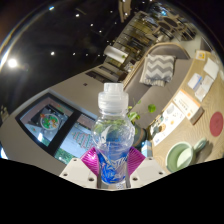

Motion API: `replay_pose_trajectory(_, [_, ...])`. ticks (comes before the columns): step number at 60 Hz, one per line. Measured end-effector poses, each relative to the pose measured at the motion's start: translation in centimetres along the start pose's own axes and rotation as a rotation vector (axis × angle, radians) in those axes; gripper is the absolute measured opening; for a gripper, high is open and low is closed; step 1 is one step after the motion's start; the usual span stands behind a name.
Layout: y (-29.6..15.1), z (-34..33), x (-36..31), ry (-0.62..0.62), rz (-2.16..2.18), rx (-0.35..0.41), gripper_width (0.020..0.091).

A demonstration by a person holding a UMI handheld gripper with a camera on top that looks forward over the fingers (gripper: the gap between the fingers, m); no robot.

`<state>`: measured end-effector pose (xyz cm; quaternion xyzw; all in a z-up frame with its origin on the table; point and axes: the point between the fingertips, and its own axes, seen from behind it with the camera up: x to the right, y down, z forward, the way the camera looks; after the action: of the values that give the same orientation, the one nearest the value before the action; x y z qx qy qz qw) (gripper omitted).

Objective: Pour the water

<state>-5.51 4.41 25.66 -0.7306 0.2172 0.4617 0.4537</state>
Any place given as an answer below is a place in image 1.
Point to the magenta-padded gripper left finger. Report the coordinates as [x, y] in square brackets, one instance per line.
[77, 173]

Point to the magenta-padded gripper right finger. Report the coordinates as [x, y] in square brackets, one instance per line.
[148, 172]

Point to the clear blue-label drink bottle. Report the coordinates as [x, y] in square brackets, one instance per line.
[113, 133]

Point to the pale green mug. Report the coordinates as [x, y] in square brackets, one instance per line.
[180, 158]

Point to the dark-framed decorated window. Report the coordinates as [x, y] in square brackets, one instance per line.
[50, 121]

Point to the green potted plant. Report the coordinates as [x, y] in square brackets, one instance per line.
[151, 108]

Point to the white and orange box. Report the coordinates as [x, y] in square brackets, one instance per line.
[186, 105]

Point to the flat round red coaster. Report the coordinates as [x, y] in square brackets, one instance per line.
[216, 124]

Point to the white printed card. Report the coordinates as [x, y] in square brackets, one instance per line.
[205, 89]

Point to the blue and white card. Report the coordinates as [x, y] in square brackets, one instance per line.
[194, 81]

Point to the grey chevron cushion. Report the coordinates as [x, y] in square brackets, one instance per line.
[158, 70]

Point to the curved grey sofa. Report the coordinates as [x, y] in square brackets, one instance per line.
[181, 71]

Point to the white paper napkin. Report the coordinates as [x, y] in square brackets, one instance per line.
[211, 69]

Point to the white round column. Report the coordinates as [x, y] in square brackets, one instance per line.
[115, 53]

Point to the group of ceiling spotlights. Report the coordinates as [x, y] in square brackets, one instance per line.
[12, 63]

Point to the yellow square card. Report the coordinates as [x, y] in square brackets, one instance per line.
[201, 55]

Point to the group of dining chairs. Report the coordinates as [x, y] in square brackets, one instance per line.
[173, 25]

